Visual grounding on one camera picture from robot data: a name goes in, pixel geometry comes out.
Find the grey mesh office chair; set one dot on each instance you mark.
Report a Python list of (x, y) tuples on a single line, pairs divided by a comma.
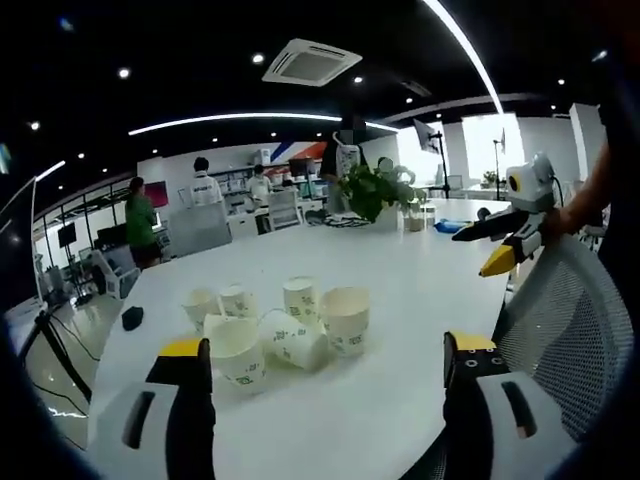
[(570, 325)]

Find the blue cloth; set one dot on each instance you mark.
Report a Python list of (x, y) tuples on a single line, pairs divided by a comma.
[(450, 226)]

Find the monitor on black stand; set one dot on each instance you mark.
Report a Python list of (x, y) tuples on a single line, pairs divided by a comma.
[(426, 135)]

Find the black light stand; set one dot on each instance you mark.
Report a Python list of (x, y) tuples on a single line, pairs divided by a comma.
[(500, 160)]

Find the pile of white paper cups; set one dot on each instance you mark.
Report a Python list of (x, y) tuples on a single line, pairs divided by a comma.
[(345, 320)]

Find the ceiling air conditioner unit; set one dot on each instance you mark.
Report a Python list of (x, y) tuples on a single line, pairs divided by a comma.
[(312, 62)]

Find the white office chair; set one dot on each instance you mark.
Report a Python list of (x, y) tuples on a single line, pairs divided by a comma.
[(200, 230), (286, 211)]

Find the black tripod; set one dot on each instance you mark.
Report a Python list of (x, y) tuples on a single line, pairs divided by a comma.
[(62, 350)]

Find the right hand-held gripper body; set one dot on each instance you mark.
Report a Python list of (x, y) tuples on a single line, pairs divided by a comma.
[(532, 192)]

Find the green potted plant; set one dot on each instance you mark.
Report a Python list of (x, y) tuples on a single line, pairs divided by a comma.
[(377, 192)]

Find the white table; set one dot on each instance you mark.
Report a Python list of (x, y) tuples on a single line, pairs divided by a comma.
[(390, 390)]

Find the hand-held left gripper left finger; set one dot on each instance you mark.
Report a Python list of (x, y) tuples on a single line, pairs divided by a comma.
[(150, 425)]

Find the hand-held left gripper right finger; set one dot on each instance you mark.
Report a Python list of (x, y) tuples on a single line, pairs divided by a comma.
[(495, 425)]

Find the small black object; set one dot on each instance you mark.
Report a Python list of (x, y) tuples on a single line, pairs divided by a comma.
[(133, 318)]

